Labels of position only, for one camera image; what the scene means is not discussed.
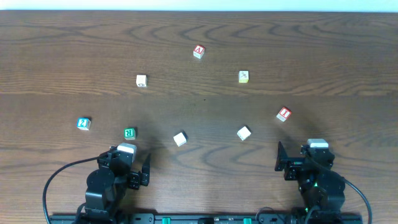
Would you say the red letter I block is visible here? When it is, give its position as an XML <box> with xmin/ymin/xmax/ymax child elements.
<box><xmin>276</xmin><ymin>107</ymin><xmax>292</xmax><ymax>122</ymax></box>

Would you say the blue number 2 block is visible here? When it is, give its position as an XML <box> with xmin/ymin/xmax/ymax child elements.
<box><xmin>76</xmin><ymin>118</ymin><xmax>91</xmax><ymax>131</ymax></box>

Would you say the red letter A block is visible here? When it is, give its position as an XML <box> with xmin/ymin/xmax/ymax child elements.
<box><xmin>193</xmin><ymin>45</ymin><xmax>205</xmax><ymax>59</ymax></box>

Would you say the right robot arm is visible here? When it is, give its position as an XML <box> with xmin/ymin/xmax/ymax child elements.
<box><xmin>274</xmin><ymin>139</ymin><xmax>345</xmax><ymax>223</ymax></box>

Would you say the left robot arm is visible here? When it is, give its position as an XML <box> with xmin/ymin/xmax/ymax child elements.
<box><xmin>73</xmin><ymin>146</ymin><xmax>151</xmax><ymax>223</ymax></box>

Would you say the green letter R block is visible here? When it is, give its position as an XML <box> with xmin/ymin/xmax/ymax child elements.
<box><xmin>124</xmin><ymin>128</ymin><xmax>136</xmax><ymax>140</ymax></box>

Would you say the plain wooden block centre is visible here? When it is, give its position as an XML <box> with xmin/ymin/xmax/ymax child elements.
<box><xmin>174</xmin><ymin>131</ymin><xmax>187</xmax><ymax>147</ymax></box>

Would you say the plain wooden block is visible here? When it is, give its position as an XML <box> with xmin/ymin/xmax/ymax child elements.
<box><xmin>174</xmin><ymin>131</ymin><xmax>187</xmax><ymax>147</ymax></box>
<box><xmin>237</xmin><ymin>126</ymin><xmax>251</xmax><ymax>141</ymax></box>

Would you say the plain wooden block right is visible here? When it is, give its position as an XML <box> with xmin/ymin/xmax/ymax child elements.
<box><xmin>237</xmin><ymin>126</ymin><xmax>251</xmax><ymax>141</ymax></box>

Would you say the plain block with black drawing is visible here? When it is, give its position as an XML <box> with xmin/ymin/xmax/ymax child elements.
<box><xmin>136</xmin><ymin>75</ymin><xmax>147</xmax><ymax>87</ymax></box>

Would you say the yellow picture block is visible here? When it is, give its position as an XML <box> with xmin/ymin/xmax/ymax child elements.
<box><xmin>238</xmin><ymin>70</ymin><xmax>249</xmax><ymax>83</ymax></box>

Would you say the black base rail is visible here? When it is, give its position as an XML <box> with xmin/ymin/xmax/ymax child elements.
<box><xmin>49</xmin><ymin>212</ymin><xmax>363</xmax><ymax>224</ymax></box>

